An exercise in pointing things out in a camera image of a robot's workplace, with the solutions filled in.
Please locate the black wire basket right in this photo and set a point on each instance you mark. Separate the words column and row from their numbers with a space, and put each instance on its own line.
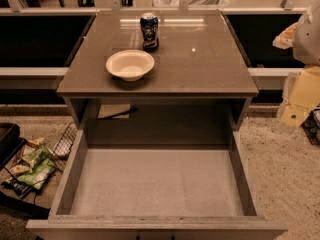
column 311, row 126

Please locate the yellow snack bag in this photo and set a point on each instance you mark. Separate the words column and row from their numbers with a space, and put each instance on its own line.
column 19, row 169

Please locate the green chip bag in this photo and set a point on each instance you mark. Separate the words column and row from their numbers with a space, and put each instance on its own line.
column 40, row 167

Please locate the white paper bowl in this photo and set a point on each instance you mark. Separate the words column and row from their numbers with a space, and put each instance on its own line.
column 130, row 65

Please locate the blue pepsi can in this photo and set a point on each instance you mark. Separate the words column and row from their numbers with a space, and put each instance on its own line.
column 149, row 28

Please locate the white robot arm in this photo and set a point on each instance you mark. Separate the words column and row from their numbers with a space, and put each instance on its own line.
column 302, row 91

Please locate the black wire basket left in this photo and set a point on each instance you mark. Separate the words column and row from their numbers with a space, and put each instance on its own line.
column 63, row 147

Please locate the black wire basket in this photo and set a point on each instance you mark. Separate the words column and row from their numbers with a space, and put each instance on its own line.
column 63, row 147
column 311, row 126

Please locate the grey cabinet with glossy top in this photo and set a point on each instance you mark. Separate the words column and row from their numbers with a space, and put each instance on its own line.
column 195, row 94

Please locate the black tray on floor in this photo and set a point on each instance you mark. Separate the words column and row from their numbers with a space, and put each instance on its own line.
column 10, row 142

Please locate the open grey top drawer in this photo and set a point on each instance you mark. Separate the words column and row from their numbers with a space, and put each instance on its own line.
column 156, row 193

